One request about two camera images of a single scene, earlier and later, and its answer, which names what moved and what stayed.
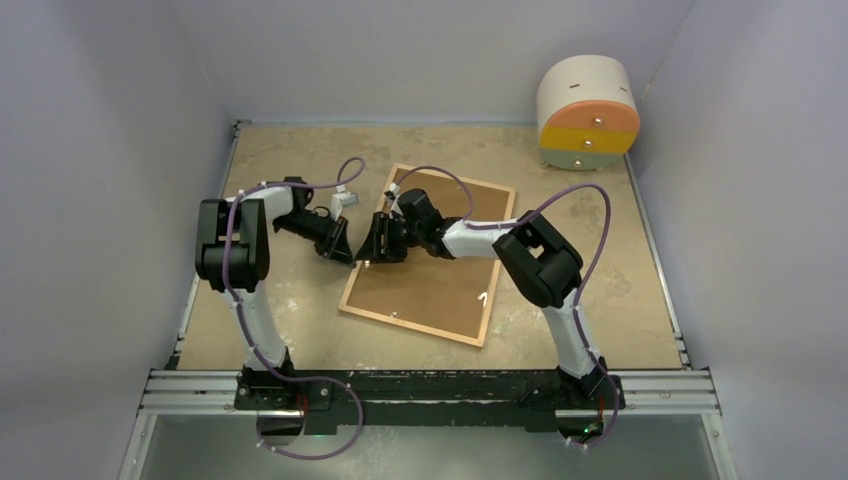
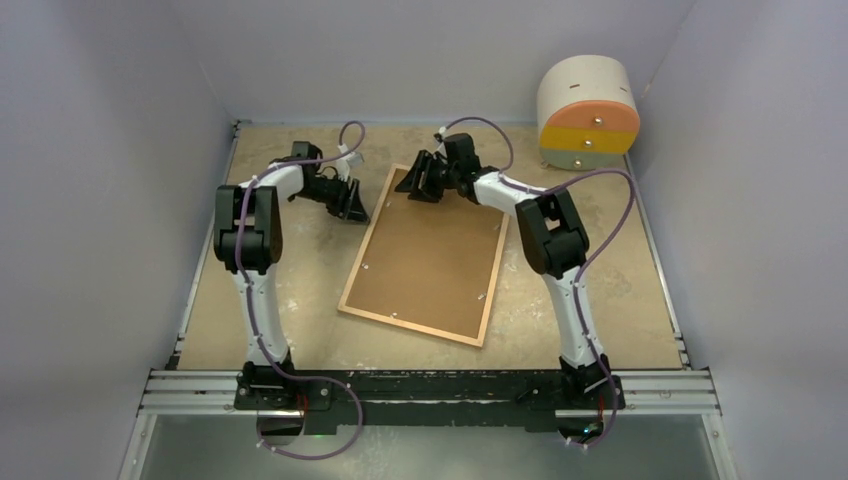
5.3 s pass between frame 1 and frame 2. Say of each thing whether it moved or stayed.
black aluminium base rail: stayed
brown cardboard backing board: stayed
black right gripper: moved
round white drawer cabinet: stayed
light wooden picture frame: stayed
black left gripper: moved
